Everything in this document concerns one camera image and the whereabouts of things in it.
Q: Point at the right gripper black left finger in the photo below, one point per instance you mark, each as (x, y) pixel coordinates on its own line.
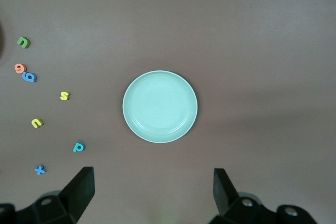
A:
(76, 195)

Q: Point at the yellow foam letter s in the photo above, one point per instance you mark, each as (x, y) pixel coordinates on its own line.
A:
(64, 96)

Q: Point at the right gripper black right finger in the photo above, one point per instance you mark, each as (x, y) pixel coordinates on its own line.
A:
(228, 203)

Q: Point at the blue foam letter a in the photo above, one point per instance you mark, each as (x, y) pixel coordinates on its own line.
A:
(33, 79)

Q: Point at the green foam letter n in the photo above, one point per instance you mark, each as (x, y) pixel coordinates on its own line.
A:
(23, 40)

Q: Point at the teal foam letter p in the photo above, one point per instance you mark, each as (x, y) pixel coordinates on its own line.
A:
(75, 149)

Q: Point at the yellow foam letter u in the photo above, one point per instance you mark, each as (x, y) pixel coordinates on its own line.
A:
(33, 122)

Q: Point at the orange foam letter g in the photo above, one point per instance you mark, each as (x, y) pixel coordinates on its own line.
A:
(23, 69)

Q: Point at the green plate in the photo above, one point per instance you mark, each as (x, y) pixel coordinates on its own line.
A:
(160, 107)

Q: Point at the blue foam letter x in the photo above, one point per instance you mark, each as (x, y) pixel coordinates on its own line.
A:
(40, 170)

